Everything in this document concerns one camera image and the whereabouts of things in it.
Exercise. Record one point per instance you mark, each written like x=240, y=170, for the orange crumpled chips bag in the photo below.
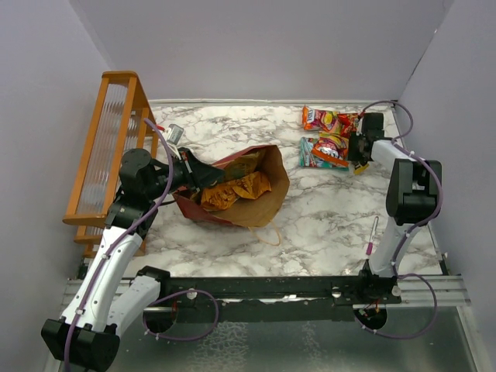
x=223, y=196

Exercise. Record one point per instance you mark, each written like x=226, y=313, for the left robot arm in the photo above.
x=89, y=331

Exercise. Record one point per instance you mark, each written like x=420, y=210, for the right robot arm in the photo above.
x=414, y=197

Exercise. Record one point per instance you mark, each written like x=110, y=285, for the pink marker pen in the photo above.
x=370, y=243

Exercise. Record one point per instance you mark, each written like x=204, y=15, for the orange white snack packet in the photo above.
x=332, y=148

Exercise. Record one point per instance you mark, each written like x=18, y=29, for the green Fox's candy bag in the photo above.
x=308, y=160

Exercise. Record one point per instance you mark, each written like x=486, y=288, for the wooden rack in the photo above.
x=117, y=125

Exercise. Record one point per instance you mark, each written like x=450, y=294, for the yellow M&M's bag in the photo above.
x=359, y=167

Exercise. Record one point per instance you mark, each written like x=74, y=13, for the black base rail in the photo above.
x=265, y=299

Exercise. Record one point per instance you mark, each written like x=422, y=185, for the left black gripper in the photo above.
x=198, y=175

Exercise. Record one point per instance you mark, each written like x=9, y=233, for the red brown paper bag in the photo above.
x=249, y=214

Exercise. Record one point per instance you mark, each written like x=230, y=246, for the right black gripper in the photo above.
x=353, y=156

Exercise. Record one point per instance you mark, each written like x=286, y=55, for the red snack packet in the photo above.
x=349, y=123

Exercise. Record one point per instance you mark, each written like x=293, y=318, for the colourful Fox's fruits bag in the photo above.
x=316, y=119

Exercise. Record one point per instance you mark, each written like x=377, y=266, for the gold crispy snack bag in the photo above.
x=243, y=165

